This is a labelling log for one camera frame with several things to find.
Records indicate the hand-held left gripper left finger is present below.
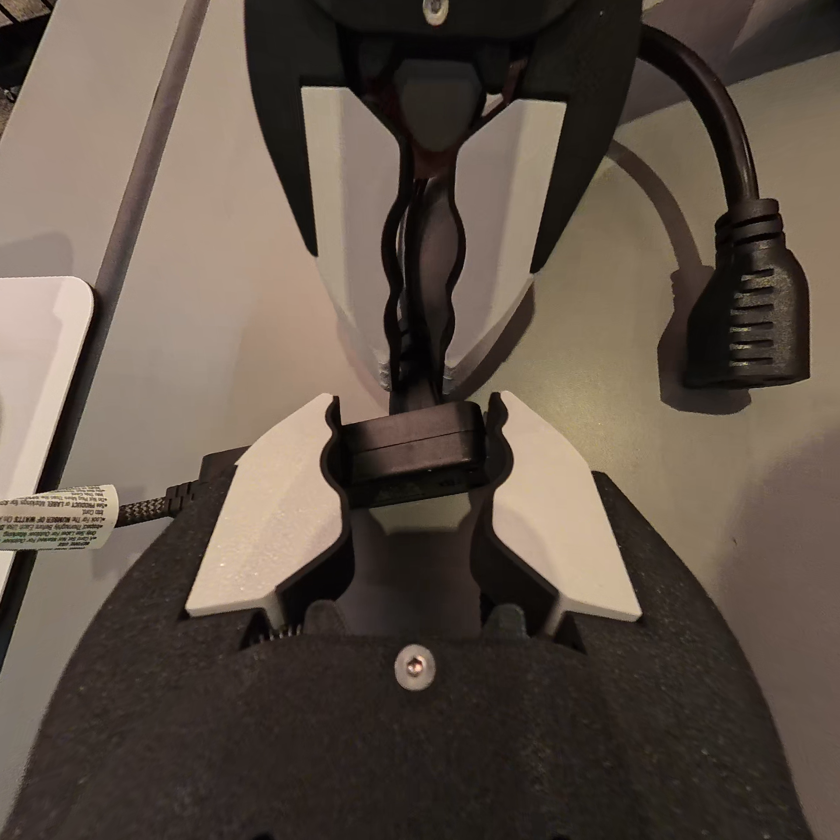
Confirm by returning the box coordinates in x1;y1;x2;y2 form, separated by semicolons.
184;392;357;620

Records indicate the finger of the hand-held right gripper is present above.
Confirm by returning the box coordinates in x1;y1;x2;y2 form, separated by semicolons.
298;85;411;389
441;98;568;388

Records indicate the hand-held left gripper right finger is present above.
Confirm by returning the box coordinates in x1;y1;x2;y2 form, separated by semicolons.
472;390;644;622

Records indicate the black power strip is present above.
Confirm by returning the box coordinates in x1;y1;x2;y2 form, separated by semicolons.
0;402;490;552

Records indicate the black power plug cord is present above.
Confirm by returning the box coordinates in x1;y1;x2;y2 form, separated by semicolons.
387;26;811;414

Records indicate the document holder with white base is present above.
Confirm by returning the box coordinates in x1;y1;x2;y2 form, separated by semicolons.
0;276;96;611

